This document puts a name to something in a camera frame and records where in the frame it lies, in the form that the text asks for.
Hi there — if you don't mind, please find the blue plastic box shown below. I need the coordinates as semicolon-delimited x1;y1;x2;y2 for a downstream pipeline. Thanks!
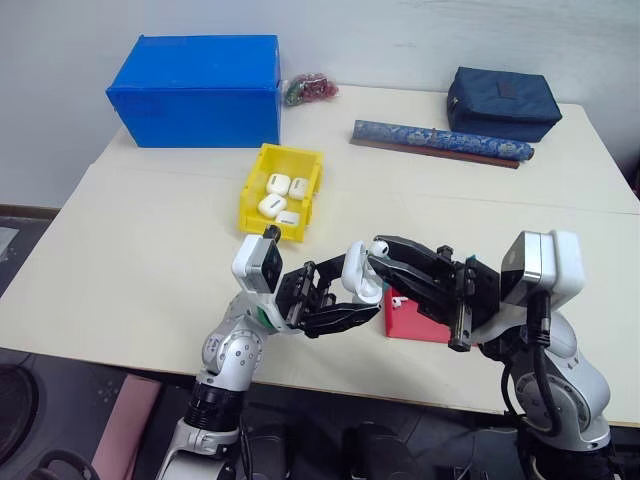
105;33;282;150

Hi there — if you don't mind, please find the blue patterned rolled scroll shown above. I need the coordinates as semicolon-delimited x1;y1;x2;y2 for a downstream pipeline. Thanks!
350;119;536;164

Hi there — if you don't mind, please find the yellow plastic bin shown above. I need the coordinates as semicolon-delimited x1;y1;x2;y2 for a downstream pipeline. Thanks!
235;142;326;244

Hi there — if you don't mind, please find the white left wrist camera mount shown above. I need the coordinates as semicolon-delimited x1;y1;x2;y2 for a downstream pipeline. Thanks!
230;233;285;297

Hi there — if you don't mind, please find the navy blue fabric bag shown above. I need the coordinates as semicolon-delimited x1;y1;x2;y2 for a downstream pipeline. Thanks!
446;65;564;144

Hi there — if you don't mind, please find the pink flat board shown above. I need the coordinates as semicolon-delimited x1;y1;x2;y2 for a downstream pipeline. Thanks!
91;374;163;480

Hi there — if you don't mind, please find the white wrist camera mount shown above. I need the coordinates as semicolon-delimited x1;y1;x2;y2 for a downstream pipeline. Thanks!
230;233;285;297
471;229;587;347

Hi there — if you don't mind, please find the dark round shape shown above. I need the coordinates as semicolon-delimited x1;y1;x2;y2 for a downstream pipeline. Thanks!
0;363;40;467
28;449;102;480
343;421;417;480

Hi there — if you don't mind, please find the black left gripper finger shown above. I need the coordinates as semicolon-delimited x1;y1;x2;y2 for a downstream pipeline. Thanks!
302;252;352;282
298;302;381;341

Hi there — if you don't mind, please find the red flat box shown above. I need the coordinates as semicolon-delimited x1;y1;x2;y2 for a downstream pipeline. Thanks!
382;283;457;346

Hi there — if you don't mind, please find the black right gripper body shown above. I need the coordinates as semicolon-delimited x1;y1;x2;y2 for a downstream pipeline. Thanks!
433;243;502;352

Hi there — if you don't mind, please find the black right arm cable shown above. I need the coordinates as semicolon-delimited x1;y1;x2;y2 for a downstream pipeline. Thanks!
528;291;567;432

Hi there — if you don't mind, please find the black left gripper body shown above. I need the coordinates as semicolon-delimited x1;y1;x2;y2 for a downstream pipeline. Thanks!
275;262;343;332

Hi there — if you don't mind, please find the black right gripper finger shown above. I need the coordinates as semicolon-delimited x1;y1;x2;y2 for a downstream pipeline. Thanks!
373;234;443;274
370;255;454;327

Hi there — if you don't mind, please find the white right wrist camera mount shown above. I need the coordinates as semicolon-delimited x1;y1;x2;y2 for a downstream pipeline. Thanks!
471;229;587;347

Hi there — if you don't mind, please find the brown wooden rod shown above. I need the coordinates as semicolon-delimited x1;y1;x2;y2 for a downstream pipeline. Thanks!
349;137;521;170

